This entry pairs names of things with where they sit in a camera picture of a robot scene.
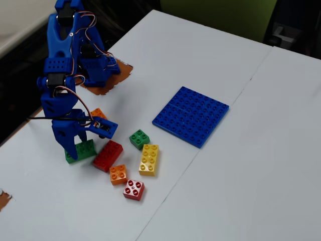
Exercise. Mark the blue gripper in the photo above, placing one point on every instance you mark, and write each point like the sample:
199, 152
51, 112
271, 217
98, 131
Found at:
63, 132

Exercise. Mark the green 2x4 block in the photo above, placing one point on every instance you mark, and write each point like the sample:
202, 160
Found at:
86, 150

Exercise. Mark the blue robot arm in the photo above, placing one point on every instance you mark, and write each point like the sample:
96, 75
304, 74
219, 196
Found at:
59, 42

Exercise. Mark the red 2x4 block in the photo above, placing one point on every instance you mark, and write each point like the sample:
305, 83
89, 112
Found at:
107, 155

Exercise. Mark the orange 2x4 block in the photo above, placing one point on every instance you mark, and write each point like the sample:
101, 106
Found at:
99, 113

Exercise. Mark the orange 2x2 block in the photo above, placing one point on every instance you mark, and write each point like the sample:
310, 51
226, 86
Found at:
118, 174

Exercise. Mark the green 2x2 block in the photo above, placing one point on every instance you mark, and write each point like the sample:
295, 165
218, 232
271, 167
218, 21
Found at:
139, 139

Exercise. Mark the red 2x2 block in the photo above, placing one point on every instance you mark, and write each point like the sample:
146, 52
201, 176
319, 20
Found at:
133, 189

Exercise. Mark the yellow 2x4 block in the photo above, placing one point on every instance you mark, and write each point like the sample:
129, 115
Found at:
149, 158

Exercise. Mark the white foam board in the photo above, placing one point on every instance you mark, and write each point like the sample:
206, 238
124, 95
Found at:
250, 175
50, 213

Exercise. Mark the blue 8x8 baseplate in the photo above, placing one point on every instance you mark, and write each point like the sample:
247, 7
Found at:
190, 118

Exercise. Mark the white background table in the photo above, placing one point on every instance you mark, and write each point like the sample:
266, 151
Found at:
20, 22

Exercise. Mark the green panel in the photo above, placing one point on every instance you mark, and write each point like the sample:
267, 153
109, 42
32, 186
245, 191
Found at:
213, 15

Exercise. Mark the black office chair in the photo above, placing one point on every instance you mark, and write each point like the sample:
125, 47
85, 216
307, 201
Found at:
308, 25

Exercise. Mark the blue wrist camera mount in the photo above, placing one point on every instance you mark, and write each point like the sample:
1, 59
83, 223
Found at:
114, 125

